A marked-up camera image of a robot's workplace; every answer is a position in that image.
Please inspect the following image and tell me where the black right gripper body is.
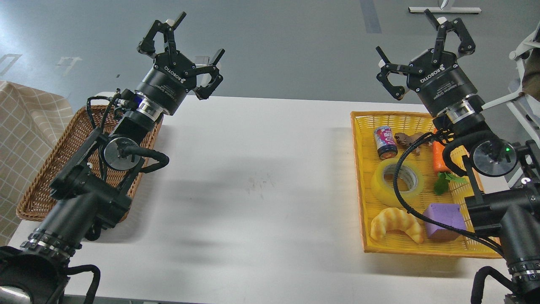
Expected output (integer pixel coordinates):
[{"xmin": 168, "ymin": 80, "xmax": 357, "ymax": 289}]
[{"xmin": 408, "ymin": 49, "xmax": 480, "ymax": 117}]

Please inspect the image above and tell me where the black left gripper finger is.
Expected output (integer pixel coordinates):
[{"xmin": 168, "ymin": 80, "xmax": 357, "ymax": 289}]
[
  {"xmin": 184, "ymin": 49, "xmax": 225, "ymax": 100},
  {"xmin": 137, "ymin": 11, "xmax": 187, "ymax": 58}
]

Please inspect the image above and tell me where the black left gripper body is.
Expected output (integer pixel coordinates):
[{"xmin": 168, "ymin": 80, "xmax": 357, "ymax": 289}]
[{"xmin": 135, "ymin": 52, "xmax": 197, "ymax": 116}]

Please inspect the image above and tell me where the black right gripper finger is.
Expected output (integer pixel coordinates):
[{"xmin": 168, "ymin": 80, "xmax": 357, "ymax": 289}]
[
  {"xmin": 375, "ymin": 46, "xmax": 409, "ymax": 100},
  {"xmin": 424, "ymin": 8, "xmax": 476, "ymax": 64}
]

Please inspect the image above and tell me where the yellow tape roll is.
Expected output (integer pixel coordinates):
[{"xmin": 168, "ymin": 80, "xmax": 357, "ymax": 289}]
[{"xmin": 370, "ymin": 158, "xmax": 424, "ymax": 209}]

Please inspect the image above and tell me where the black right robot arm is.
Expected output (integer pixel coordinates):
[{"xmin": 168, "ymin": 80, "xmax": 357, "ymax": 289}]
[{"xmin": 376, "ymin": 8, "xmax": 540, "ymax": 304}]

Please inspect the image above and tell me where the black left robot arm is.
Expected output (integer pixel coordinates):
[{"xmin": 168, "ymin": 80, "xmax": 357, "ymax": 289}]
[{"xmin": 1, "ymin": 12, "xmax": 224, "ymax": 304}]

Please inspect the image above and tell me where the brown toy animal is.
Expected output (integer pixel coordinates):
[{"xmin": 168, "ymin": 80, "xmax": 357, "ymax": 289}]
[{"xmin": 394, "ymin": 132, "xmax": 432, "ymax": 156}]

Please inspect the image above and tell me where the small soda can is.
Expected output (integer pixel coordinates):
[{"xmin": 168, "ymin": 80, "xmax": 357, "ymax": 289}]
[{"xmin": 373, "ymin": 125, "xmax": 398, "ymax": 160}]

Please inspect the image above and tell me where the white floor stand base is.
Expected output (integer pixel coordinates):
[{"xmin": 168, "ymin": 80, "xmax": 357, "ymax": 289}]
[{"xmin": 408, "ymin": 0, "xmax": 482, "ymax": 15}]

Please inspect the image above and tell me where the orange toy carrot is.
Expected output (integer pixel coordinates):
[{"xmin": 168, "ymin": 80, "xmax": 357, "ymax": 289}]
[{"xmin": 431, "ymin": 140, "xmax": 451, "ymax": 174}]

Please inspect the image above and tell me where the white chair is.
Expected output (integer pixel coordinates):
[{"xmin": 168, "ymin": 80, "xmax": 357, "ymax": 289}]
[{"xmin": 483, "ymin": 26, "xmax": 539, "ymax": 144}]

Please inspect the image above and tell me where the yellow plastic basket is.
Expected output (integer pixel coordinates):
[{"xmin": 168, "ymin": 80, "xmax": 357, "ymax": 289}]
[{"xmin": 350, "ymin": 111, "xmax": 500, "ymax": 258}]

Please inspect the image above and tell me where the toy croissant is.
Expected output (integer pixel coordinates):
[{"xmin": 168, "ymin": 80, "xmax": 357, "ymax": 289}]
[{"xmin": 370, "ymin": 207, "xmax": 425, "ymax": 244}]

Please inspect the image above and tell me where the purple foam cube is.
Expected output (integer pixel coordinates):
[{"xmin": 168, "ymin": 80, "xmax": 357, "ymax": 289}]
[{"xmin": 423, "ymin": 203, "xmax": 466, "ymax": 241}]

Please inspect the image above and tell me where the beige checkered cloth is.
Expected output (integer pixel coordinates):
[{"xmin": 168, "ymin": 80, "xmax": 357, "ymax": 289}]
[{"xmin": 0, "ymin": 81, "xmax": 73, "ymax": 246}]

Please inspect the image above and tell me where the brown wicker basket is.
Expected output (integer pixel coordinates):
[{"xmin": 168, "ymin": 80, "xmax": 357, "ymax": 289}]
[{"xmin": 16, "ymin": 104, "xmax": 164, "ymax": 224}]

